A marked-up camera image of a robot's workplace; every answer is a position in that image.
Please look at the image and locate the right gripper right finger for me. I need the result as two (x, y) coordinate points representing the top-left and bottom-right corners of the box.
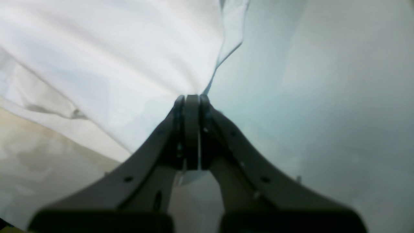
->
(200, 95), (368, 233)

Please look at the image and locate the white printed t-shirt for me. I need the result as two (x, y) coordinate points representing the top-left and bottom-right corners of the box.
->
(1, 0), (249, 162)

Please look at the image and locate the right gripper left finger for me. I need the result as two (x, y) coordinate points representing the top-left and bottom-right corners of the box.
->
(28, 95), (199, 233)

